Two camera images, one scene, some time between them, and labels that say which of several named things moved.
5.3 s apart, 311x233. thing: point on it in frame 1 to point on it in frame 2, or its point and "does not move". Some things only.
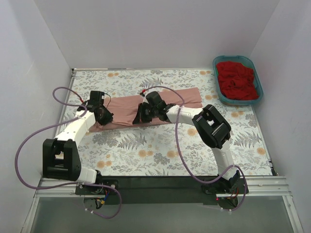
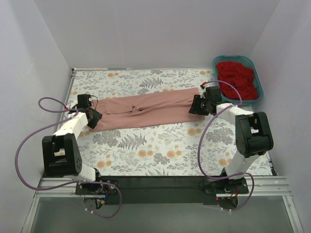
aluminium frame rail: (274, 187) does not move
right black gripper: (139, 114) to (197, 106)
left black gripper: (107, 117) to (94, 117)
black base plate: (171, 190) does not move
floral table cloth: (174, 148) does not move
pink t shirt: (124, 108) does not move
